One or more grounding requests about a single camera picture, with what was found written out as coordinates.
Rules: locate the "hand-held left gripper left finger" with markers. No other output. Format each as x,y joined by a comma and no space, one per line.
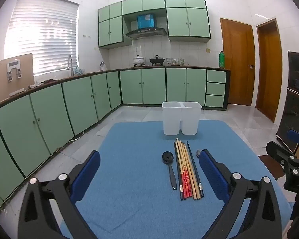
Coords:
87,176

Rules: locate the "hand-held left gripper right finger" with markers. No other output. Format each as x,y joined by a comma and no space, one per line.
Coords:
211,176

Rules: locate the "plain wooden chopstick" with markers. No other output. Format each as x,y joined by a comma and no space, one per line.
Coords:
193,179

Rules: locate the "metal spoon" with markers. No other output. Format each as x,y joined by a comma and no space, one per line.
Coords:
198,153

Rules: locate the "black plastic spoon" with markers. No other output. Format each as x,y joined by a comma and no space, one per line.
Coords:
168,157

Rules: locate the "white twin-compartment utensil holder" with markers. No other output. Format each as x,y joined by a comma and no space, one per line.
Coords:
174,119

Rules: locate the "brown floor mat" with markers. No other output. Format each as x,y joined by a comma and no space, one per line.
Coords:
269,166

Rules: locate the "black glass-door cabinet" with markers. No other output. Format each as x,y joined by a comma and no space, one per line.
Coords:
295,104

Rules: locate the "blue table mat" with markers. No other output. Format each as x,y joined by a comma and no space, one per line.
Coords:
134,169

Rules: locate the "brown wooden door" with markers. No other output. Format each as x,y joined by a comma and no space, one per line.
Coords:
236,64
270,72

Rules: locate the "dark cloth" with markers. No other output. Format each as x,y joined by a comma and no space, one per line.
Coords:
46,82

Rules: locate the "pale blue plastic container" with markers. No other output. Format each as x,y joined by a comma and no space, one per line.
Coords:
79,71

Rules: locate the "green lower kitchen cabinets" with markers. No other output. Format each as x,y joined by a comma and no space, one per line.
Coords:
152,87

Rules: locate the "green plastic bottle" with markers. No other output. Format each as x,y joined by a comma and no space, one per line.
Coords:
221,61

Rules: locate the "metal kitchen faucet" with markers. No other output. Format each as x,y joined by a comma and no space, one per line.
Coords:
71,64

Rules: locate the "brown board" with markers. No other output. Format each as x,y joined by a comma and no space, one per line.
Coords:
27,77

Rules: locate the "patterned ceramic jar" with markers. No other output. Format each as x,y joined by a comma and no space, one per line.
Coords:
181,61

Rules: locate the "glass jar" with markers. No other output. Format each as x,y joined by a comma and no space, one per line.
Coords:
169,61

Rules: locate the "white cooking pot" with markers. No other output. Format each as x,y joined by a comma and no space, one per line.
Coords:
138,60

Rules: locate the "black wok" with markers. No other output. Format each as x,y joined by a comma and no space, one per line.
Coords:
157,60

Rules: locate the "white device on board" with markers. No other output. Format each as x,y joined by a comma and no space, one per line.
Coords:
13,66

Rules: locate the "white window blinds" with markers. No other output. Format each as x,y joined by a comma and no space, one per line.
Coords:
39,34

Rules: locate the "range hood with blue wrap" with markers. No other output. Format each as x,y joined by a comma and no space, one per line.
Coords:
145,32

